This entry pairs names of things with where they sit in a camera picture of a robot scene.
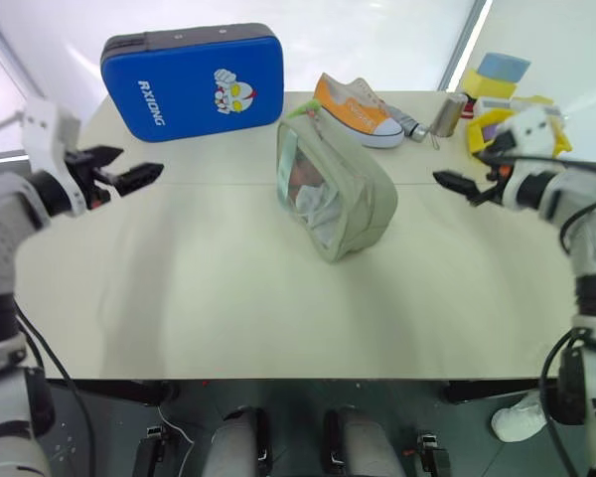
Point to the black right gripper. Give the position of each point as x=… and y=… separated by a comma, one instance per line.
x=499, y=181

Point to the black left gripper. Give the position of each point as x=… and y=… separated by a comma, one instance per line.
x=83, y=174

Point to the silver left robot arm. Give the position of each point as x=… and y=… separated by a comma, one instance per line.
x=2, y=223

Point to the beige storage pouch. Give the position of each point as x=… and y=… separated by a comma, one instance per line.
x=362, y=199

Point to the yellow plastic tray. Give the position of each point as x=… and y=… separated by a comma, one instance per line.
x=477, y=131

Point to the small red object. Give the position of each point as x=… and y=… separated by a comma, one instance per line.
x=469, y=109

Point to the silver metal cylinder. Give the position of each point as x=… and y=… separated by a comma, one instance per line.
x=448, y=115

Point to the white flat box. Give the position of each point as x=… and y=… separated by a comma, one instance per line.
x=496, y=105

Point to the yellow foam block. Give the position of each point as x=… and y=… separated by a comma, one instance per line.
x=489, y=87

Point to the gray folded umbrella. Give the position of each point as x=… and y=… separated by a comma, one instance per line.
x=407, y=124

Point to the light blue foam block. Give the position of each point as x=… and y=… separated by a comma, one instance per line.
x=504, y=67

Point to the blue cartoon hard case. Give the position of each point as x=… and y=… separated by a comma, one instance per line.
x=189, y=89

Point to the orange canvas sneaker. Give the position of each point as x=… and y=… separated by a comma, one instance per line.
x=352, y=109

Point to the green zipper pull charm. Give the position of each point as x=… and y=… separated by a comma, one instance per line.
x=304, y=108

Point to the white shoe on floor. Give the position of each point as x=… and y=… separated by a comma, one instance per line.
x=519, y=420

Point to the gray rounded robot leg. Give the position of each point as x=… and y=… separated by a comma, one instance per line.
x=233, y=442
x=362, y=442

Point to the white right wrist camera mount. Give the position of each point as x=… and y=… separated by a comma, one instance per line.
x=532, y=130

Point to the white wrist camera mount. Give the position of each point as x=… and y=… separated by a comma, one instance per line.
x=532, y=130
x=44, y=130

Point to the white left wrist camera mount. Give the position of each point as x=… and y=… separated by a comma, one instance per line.
x=44, y=130

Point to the gray window frame post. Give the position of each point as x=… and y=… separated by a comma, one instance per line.
x=464, y=45

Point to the black floor bracket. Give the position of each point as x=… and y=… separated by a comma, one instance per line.
x=432, y=454
x=151, y=449

